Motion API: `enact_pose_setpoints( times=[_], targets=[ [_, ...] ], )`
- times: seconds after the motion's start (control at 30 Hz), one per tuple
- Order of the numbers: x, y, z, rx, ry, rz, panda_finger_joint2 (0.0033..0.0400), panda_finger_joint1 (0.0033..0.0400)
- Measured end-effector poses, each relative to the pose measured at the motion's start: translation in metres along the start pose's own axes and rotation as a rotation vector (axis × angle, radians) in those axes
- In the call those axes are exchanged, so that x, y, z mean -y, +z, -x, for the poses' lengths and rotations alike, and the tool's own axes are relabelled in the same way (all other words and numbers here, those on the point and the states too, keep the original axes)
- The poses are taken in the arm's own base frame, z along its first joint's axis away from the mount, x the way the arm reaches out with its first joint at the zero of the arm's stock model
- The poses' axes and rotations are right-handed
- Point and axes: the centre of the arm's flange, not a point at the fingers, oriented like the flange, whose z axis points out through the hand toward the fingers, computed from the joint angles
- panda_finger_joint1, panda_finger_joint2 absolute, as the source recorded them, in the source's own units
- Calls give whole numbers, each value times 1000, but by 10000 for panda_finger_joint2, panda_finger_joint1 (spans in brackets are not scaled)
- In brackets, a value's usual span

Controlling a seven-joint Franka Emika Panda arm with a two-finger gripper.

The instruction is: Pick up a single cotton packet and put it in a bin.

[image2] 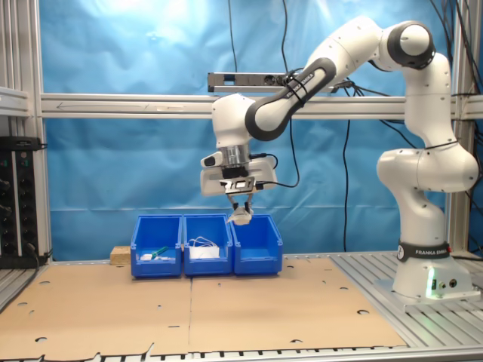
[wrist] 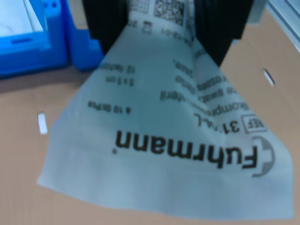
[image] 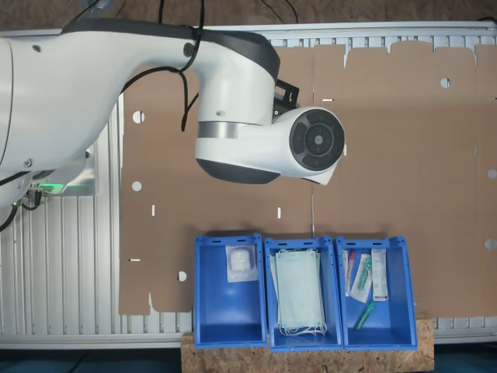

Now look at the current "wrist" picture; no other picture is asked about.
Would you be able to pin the white Fuhrmann gauze swab packet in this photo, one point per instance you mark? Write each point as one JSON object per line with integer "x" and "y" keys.
{"x": 152, "y": 164}

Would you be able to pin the blue bin with cotton packet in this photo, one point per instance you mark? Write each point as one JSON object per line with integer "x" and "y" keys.
{"x": 82, "y": 47}

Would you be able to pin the blue bin with face masks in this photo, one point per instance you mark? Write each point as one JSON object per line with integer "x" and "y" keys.
{"x": 30, "y": 54}

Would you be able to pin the brown cardboard sheet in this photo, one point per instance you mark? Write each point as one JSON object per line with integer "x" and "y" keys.
{"x": 23, "y": 187}

